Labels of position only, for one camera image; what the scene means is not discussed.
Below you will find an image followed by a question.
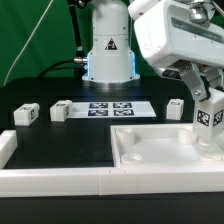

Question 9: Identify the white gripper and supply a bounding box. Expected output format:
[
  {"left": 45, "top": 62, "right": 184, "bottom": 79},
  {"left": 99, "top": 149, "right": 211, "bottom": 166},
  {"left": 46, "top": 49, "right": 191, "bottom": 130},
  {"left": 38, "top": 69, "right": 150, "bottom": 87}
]
[{"left": 128, "top": 0, "right": 224, "bottom": 101}]

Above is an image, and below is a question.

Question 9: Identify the white square tabletop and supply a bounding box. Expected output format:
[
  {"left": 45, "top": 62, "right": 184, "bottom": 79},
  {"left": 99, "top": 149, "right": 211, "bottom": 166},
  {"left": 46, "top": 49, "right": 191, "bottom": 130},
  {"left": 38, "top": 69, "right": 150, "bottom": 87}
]
[{"left": 111, "top": 124, "right": 224, "bottom": 167}]

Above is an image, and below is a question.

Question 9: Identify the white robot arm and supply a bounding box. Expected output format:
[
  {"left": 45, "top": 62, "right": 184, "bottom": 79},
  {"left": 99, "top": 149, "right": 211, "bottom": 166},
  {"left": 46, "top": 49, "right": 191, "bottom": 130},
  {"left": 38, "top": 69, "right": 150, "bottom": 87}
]
[{"left": 83, "top": 0, "right": 224, "bottom": 101}]

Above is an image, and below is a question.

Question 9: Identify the white paper with fiducial markers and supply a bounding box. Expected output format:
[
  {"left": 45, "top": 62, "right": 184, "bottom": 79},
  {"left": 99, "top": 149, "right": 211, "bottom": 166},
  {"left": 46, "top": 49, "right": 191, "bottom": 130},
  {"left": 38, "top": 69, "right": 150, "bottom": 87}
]
[{"left": 68, "top": 101, "right": 156, "bottom": 118}]

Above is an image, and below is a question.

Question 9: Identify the white U-shaped fence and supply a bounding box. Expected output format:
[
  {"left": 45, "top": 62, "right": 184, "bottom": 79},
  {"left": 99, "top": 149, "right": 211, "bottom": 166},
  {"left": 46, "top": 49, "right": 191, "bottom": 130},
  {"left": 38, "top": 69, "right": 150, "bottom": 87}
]
[{"left": 0, "top": 130, "right": 224, "bottom": 197}]

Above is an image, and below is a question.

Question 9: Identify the black cable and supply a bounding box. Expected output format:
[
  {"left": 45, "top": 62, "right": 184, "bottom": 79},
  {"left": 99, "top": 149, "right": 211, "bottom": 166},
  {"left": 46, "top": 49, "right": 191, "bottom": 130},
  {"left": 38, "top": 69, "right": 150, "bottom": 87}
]
[{"left": 37, "top": 0, "right": 89, "bottom": 79}]

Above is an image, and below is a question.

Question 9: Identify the white cable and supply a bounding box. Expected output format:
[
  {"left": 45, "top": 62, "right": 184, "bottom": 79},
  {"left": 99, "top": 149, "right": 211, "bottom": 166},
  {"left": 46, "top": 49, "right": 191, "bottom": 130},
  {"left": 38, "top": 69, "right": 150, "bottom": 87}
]
[{"left": 3, "top": 0, "right": 54, "bottom": 87}]

